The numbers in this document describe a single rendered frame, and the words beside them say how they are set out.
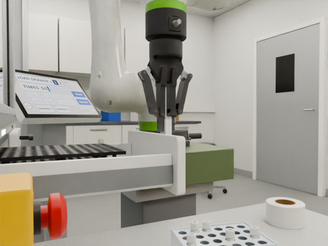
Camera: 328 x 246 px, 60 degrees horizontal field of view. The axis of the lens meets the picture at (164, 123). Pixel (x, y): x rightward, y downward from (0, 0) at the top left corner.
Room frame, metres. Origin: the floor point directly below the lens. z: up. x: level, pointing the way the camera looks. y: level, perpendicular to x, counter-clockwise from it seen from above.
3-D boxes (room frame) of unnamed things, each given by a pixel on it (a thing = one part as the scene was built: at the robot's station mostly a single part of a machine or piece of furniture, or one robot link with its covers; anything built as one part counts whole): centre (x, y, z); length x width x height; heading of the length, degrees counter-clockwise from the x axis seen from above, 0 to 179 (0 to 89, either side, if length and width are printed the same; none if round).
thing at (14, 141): (0.82, 0.43, 0.87); 0.29 x 0.02 x 0.11; 25
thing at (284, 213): (0.55, -0.23, 0.78); 0.07 x 0.07 x 0.04
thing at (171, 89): (0.64, -0.02, 1.02); 0.04 x 0.01 x 0.11; 25
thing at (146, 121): (0.98, 0.04, 1.02); 0.16 x 0.13 x 0.19; 117
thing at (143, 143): (0.66, 0.03, 0.87); 0.29 x 0.02 x 0.11; 25
